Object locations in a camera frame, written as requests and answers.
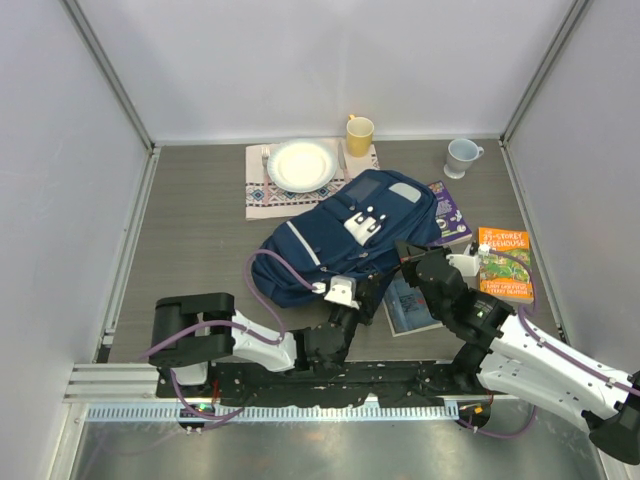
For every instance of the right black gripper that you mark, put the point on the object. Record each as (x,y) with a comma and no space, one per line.
(408,267)

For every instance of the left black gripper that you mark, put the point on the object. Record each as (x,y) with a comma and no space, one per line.
(364,298)

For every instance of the blue Nineteen Eighty-Four book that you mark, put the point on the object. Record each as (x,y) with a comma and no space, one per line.
(406,309)

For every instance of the navy blue student backpack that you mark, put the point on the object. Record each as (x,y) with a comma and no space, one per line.
(351,233)

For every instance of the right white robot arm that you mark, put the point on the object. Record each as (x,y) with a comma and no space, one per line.
(506,353)

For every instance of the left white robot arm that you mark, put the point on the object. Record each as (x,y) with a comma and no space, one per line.
(191,332)

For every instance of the purple paperback book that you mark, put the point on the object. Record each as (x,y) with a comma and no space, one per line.
(454,228)

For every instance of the orange treehouse paperback book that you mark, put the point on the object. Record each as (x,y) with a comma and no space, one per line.
(503,277)

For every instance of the light blue footed cup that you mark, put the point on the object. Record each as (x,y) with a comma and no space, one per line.
(461,154)

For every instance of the yellow ceramic mug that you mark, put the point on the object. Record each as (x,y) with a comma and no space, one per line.
(359,134)

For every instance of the patterned cloth placemat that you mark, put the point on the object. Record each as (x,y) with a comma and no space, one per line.
(283,203)

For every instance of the white paper plate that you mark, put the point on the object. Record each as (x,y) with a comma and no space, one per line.
(303,165)

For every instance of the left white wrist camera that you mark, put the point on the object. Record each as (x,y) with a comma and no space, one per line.
(340,290)

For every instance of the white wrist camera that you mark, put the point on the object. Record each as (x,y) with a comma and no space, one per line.
(340,290)
(469,261)

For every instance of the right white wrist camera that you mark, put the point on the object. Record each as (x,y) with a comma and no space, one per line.
(469,261)

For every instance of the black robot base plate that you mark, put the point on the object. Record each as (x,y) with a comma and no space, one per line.
(393,383)

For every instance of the slotted cable duct rail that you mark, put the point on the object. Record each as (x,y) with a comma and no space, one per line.
(370,410)

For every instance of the pink handled fork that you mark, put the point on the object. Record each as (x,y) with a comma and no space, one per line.
(265,156)

